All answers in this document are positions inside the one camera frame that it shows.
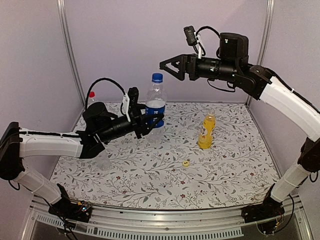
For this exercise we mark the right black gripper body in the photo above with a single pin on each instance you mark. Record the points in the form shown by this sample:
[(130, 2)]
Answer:
[(194, 73)]

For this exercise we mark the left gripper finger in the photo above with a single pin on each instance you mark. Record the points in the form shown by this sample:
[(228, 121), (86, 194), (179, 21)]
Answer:
[(150, 113), (151, 122)]

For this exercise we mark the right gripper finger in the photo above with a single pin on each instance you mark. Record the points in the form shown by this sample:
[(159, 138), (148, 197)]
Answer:
[(179, 73), (178, 62)]

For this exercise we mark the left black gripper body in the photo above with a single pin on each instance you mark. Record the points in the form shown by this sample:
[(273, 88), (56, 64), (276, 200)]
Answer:
[(138, 126)]

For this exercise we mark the Pepsi bottle blue label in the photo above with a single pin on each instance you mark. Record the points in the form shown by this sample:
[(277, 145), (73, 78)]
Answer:
[(156, 99)]

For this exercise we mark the blue Pepsi bottle cap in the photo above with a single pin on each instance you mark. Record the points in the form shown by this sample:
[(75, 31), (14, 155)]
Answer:
[(157, 78)]

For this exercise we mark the pale yellow bottle cap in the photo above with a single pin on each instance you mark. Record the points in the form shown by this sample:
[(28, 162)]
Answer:
[(185, 163)]

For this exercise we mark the yellow juice bottle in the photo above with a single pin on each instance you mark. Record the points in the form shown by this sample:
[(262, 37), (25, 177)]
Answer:
[(206, 134)]

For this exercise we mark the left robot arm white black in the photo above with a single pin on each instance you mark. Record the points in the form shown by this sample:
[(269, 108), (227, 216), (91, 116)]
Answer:
[(102, 127)]

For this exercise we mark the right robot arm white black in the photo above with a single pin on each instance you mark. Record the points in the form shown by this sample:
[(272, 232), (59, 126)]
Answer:
[(264, 85)]

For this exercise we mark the clear empty plastic bottle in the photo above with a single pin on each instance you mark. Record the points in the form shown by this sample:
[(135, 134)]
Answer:
[(102, 161)]

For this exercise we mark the red-capped clear bottle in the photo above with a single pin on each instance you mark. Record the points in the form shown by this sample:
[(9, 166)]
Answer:
[(91, 98)]

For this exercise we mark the floral patterned table mat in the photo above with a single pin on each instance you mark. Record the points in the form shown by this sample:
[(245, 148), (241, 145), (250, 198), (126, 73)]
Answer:
[(236, 170)]

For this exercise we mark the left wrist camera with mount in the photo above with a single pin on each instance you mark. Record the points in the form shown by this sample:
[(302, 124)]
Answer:
[(129, 100)]

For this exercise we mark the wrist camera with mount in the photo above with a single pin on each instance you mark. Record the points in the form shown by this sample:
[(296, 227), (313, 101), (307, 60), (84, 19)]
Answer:
[(129, 100), (193, 39)]

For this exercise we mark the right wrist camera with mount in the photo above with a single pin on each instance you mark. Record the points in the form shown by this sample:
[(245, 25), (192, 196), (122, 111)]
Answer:
[(193, 39)]

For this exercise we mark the right aluminium corner post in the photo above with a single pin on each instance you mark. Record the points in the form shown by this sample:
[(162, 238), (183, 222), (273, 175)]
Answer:
[(266, 31)]

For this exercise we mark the aluminium corner post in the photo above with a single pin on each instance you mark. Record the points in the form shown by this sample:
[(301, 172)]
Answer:
[(266, 31), (61, 7)]

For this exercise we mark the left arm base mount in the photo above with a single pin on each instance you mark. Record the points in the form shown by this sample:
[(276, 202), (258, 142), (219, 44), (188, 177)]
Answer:
[(64, 208)]

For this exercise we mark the left aluminium corner post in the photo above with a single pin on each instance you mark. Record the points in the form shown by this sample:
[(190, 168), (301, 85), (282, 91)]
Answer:
[(61, 7)]

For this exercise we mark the aluminium front rail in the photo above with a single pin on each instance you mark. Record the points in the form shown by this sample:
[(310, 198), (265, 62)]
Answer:
[(119, 223)]

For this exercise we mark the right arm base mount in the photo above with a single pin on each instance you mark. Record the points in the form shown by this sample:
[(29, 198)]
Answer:
[(269, 211)]

